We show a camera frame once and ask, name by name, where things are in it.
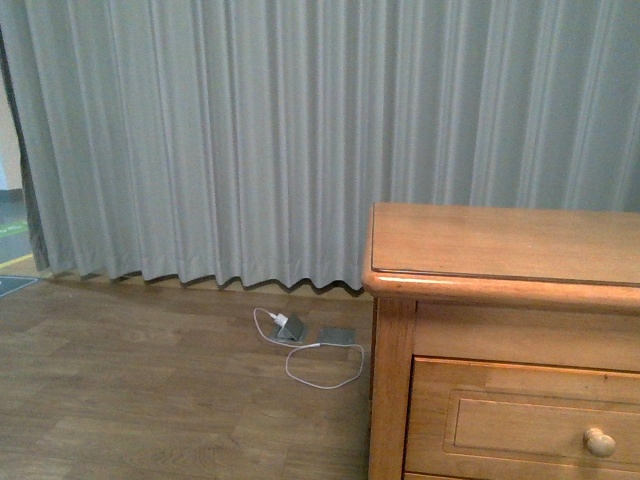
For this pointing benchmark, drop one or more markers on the white floor charger plug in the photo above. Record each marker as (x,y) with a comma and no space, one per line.
(279,319)

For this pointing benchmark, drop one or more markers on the wooden drawer cabinet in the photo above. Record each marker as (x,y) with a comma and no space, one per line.
(548,288)

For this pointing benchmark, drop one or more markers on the wooden drawer front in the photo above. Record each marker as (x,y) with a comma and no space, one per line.
(482,420)

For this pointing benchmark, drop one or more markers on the open metal floor socket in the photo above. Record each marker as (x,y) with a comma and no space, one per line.
(294,331)

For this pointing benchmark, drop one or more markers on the closed metal floor socket plate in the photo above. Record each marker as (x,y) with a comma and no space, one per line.
(336,336)

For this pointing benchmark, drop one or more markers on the grey pleated curtain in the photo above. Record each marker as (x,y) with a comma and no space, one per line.
(248,139)

